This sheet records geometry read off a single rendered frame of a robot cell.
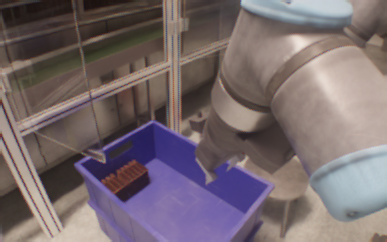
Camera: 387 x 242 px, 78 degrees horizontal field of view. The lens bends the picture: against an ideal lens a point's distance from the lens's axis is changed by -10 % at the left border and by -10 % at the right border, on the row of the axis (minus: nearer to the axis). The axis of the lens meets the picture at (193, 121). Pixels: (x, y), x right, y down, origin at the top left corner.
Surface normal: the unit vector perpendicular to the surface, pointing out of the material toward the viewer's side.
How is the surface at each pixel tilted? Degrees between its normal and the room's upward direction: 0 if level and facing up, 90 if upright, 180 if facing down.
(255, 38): 84
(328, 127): 66
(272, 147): 24
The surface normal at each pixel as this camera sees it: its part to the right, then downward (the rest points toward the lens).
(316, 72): -0.53, -0.25
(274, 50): -0.73, -0.10
